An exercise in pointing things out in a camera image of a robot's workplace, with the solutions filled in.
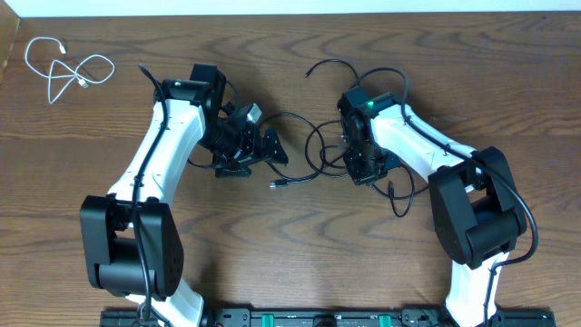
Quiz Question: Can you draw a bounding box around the black usb cable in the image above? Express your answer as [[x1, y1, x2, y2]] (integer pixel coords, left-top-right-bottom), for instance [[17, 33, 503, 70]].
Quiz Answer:
[[261, 58, 364, 190], [317, 144, 430, 219]]

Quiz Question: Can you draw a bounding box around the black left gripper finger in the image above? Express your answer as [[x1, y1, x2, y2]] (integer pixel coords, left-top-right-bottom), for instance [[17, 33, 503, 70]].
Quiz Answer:
[[215, 165, 251, 178], [263, 128, 289, 165]]

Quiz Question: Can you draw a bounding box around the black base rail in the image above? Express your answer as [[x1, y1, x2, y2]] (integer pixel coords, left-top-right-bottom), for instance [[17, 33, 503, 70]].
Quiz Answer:
[[97, 306, 556, 327]]

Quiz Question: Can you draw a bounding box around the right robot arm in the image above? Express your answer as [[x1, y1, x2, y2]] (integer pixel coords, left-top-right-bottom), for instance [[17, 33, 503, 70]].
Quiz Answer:
[[337, 86, 527, 326]]

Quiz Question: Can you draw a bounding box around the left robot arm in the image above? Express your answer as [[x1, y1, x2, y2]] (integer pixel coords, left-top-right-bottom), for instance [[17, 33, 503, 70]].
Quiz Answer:
[[80, 64, 289, 326]]

